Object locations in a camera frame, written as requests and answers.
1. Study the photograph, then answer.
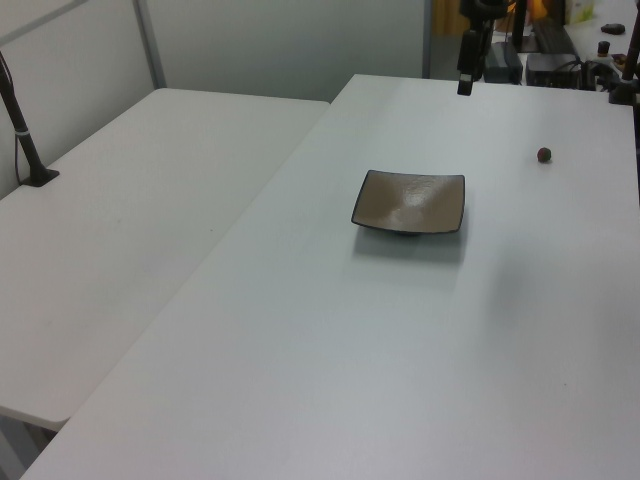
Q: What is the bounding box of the dark camera stand pole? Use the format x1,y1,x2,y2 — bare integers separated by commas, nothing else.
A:
606,0,640,107

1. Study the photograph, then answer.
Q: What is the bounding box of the black keyboard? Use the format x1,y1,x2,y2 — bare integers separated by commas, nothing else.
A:
533,21,582,55

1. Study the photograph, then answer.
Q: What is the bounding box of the yellow wooden panel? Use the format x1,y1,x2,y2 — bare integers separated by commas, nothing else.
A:
431,0,469,37

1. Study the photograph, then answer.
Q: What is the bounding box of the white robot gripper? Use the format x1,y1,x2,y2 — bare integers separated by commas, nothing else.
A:
456,0,510,97

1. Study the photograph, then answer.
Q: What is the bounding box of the black camera stand pole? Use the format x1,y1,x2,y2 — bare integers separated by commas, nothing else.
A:
0,49,61,189

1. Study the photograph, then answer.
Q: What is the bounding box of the black power adapter box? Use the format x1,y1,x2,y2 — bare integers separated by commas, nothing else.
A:
486,41,524,84

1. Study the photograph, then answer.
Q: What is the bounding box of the black electronics box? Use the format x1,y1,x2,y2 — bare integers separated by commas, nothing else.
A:
524,51,585,89

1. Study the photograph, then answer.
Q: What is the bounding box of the green and white box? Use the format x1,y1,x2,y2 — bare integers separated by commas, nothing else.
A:
564,0,599,24

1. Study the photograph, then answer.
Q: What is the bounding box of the square brown ceramic plate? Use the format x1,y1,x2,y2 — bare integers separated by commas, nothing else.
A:
350,169,467,238

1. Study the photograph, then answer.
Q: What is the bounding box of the black monitor stand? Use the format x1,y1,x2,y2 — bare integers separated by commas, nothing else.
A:
510,0,540,54

